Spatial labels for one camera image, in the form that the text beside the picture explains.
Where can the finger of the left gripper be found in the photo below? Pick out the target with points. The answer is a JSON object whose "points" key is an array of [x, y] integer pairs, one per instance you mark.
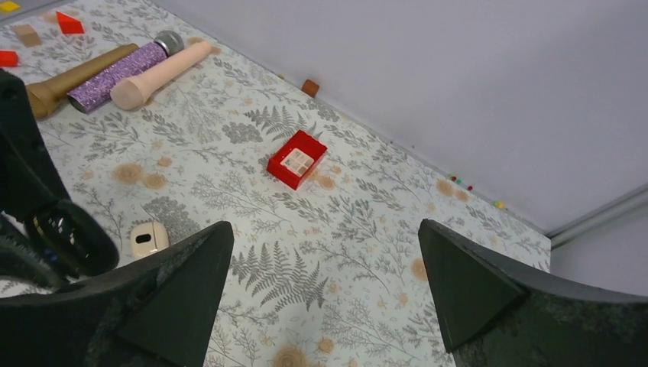
{"points": [[28, 183]]}

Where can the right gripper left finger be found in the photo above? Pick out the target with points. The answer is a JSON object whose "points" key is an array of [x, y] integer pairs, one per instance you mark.
{"points": [[156, 311]]}

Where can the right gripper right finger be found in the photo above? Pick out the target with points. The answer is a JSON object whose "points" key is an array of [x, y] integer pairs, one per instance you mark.
{"points": [[493, 310]]}

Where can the black earbud case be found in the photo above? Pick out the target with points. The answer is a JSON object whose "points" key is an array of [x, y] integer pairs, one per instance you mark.
{"points": [[70, 240]]}

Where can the beige earbud charging case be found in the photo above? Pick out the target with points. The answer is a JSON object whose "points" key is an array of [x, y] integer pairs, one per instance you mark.
{"points": [[148, 238]]}

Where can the brown microphone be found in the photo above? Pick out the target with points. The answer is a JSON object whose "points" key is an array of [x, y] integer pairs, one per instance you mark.
{"points": [[45, 97]]}

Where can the purple glitter microphone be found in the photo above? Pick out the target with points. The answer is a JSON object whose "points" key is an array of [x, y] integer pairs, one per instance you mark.
{"points": [[95, 92]]}

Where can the red flat block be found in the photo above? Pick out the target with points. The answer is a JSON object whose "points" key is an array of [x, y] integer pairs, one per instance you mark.
{"points": [[8, 58]]}

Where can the pink microphone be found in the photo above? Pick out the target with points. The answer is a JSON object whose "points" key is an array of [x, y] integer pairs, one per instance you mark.
{"points": [[133, 92]]}

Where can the tan wooden cube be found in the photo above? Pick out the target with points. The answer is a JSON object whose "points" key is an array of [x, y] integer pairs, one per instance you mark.
{"points": [[27, 35]]}

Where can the red triangular block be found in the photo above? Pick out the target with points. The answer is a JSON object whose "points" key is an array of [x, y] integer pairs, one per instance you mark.
{"points": [[68, 24]]}

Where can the floral patterned table mat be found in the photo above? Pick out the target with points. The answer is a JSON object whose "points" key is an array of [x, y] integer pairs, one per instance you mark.
{"points": [[329, 274]]}

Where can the yellow cube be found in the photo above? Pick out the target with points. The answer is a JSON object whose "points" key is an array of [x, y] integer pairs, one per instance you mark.
{"points": [[9, 6]]}

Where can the red small box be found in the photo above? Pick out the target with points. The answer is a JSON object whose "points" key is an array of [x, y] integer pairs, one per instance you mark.
{"points": [[296, 159]]}

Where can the brown small cube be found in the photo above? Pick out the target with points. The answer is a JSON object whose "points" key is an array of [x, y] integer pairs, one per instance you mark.
{"points": [[310, 88]]}

